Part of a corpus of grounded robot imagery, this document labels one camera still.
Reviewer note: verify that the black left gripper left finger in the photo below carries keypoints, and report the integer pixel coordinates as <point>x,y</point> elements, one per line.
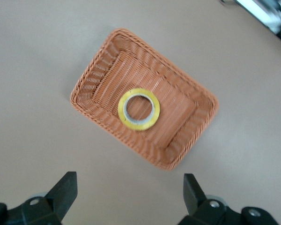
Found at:
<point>42,211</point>

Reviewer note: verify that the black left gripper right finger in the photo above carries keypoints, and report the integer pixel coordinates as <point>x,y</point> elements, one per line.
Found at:
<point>213,213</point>

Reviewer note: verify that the brown wicker basket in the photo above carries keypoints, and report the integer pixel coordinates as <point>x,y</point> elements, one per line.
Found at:
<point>178,105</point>

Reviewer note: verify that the yellow clear tape roll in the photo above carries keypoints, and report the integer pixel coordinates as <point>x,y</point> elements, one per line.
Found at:
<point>121,110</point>

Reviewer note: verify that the aluminium frame rail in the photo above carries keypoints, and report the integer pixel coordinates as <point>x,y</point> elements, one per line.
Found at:
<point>267,14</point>

